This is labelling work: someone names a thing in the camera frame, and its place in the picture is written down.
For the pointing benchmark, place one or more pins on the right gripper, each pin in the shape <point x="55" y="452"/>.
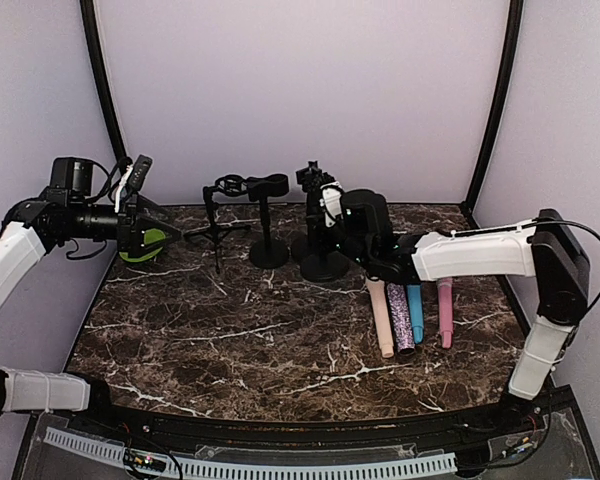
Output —
<point x="316" y="230"/>

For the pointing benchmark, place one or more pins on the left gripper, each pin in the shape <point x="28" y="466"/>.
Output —
<point x="132" y="240"/>

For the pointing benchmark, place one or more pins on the black round-base stand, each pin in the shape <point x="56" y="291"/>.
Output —
<point x="269" y="252"/>
<point x="300" y="248"/>
<point x="315" y="268"/>

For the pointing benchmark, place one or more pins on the beige microphone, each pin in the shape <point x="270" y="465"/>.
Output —
<point x="376" y="289"/>

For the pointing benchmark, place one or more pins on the blue microphone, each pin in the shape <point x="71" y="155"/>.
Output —
<point x="416" y="312"/>

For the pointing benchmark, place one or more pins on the pink microphone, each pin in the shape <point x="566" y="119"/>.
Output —
<point x="445" y="310"/>

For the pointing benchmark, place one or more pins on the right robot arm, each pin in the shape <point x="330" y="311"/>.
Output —
<point x="544" y="248"/>

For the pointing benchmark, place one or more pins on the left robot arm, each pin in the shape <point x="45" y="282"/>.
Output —
<point x="67" y="210"/>

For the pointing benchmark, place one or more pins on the green plate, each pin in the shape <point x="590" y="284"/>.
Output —
<point x="151" y="237"/>

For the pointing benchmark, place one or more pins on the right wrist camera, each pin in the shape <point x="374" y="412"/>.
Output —
<point x="330" y="195"/>

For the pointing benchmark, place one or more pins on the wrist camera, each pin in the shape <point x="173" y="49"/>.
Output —
<point x="330" y="195"/>
<point x="132" y="180"/>

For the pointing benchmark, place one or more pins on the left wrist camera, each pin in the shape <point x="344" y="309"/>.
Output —
<point x="132" y="180"/>

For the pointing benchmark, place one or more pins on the black frame post left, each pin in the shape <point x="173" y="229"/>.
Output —
<point x="96" y="57"/>

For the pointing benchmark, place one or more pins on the black frame post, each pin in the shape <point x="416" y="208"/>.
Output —
<point x="500" y="93"/>
<point x="96" y="57"/>

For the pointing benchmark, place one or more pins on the white cable duct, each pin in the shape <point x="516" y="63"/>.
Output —
<point x="219" y="463"/>

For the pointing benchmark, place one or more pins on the black frame post right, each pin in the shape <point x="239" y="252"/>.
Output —
<point x="500" y="93"/>

